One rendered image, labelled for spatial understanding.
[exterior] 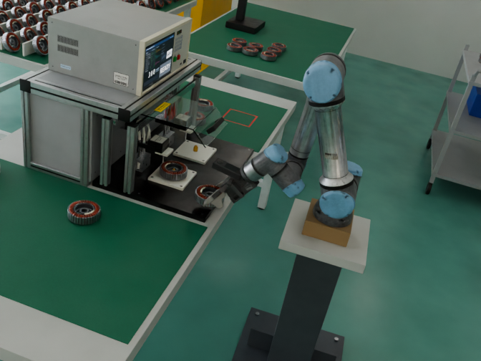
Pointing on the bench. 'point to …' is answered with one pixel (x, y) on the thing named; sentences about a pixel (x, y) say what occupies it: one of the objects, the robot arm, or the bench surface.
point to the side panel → (56, 138)
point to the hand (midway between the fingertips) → (208, 195)
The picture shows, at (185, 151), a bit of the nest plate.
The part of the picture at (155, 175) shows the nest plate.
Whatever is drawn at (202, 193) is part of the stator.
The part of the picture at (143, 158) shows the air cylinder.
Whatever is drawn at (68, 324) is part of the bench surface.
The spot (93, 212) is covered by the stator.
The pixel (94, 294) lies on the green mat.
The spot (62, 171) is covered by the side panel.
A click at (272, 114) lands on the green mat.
